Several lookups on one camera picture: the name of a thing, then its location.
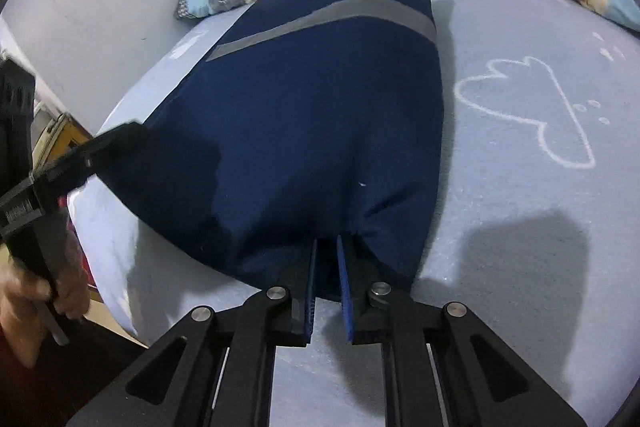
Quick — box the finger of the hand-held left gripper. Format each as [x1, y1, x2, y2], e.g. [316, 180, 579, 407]
[31, 121, 152, 208]

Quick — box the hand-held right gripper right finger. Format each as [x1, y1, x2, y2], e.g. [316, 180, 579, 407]
[336, 234, 588, 427]

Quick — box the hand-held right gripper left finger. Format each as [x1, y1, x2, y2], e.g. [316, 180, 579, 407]
[67, 239, 319, 427]

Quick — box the navy blue work jacket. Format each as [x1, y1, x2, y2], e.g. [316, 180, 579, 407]
[97, 0, 446, 303]

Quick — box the person's left hand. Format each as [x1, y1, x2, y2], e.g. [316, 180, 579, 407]
[0, 251, 92, 369]

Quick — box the yellow and white object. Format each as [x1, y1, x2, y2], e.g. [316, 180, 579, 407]
[31, 104, 97, 158]

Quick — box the light blue cloud bed sheet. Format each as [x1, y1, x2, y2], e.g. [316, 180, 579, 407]
[67, 0, 640, 427]

